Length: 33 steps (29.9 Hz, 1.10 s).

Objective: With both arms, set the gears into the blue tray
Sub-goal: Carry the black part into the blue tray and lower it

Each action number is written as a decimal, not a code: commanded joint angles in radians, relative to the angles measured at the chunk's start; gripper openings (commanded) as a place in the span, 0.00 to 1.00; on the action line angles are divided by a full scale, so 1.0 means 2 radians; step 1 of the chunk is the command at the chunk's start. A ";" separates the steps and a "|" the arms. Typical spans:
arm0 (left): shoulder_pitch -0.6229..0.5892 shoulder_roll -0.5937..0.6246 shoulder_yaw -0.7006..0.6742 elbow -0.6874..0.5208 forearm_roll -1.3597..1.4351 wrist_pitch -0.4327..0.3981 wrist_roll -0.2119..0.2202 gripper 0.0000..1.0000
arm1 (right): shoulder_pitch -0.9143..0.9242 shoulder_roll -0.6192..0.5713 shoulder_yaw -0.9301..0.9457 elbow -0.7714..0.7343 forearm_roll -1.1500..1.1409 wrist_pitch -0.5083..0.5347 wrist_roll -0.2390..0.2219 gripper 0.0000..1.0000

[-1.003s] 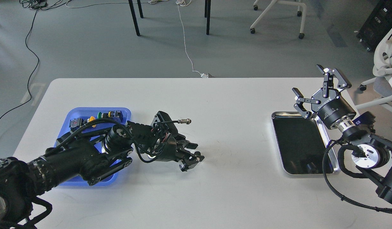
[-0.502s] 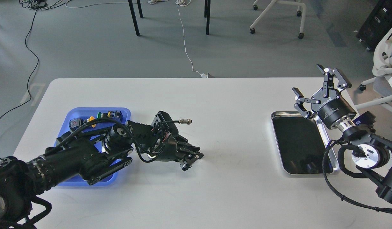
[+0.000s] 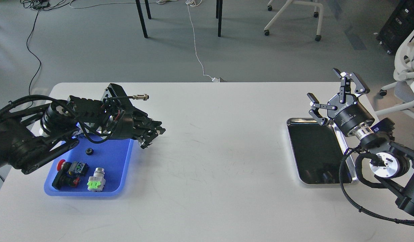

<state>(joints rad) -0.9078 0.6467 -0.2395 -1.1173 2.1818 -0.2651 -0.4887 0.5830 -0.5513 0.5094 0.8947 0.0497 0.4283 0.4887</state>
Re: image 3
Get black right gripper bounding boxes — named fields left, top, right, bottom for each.
left=307, top=68, right=375, bottom=136

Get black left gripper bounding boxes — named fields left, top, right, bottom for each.
left=108, top=107, right=166, bottom=149

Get small black gear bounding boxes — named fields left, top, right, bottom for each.
left=85, top=148, right=94, bottom=155

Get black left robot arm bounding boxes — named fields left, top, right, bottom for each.
left=0, top=84, right=165, bottom=174

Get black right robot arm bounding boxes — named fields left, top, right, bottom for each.
left=308, top=68, right=414, bottom=226

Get white chair base with castors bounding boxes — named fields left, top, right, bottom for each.
left=263, top=0, right=325, bottom=42

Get shiny metal tray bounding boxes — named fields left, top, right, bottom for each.
left=286, top=118, right=357, bottom=186

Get blue plastic tray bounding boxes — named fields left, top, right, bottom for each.
left=44, top=134, right=134, bottom=197

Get red emergency stop button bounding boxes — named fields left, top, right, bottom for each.
left=57, top=159, right=89, bottom=176

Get white office chair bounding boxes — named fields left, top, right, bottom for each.
left=375, top=29, right=414, bottom=119

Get black table legs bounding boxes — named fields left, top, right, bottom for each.
left=135, top=0, right=223, bottom=38

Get black equipment case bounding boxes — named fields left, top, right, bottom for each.
left=376, top=0, right=414, bottom=54

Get grey switch with green block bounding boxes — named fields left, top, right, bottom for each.
left=87, top=167, right=106, bottom=192

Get black switch with red part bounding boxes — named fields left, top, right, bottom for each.
left=52, top=170, right=81, bottom=190

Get white cable on floor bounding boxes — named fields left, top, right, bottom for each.
left=185, top=0, right=227, bottom=83

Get black cable on floor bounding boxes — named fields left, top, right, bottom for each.
left=20, top=0, right=69, bottom=98

